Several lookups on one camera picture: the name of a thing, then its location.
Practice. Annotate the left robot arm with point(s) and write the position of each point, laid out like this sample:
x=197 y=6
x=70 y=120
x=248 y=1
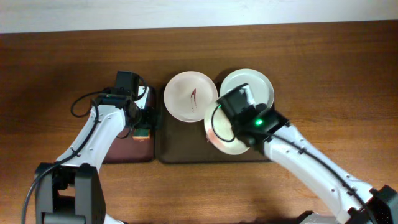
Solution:
x=69 y=189

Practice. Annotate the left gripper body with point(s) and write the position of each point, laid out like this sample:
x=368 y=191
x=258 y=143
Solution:
x=145 y=121

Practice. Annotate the green and orange sponge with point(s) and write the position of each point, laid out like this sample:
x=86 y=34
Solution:
x=141 y=134

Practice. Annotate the white plate front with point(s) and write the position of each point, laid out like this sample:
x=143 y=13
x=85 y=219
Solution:
x=219 y=131

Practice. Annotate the white plate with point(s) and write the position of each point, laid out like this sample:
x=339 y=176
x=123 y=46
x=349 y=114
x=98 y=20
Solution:
x=219 y=131
x=259 y=84
x=188 y=94

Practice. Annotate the black small sponge tray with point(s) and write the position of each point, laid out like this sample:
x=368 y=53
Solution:
x=126 y=150

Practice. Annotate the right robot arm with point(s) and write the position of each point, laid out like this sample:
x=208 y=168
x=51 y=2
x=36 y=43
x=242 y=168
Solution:
x=349 y=199

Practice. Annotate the large brown serving tray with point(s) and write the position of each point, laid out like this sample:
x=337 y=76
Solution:
x=177 y=142

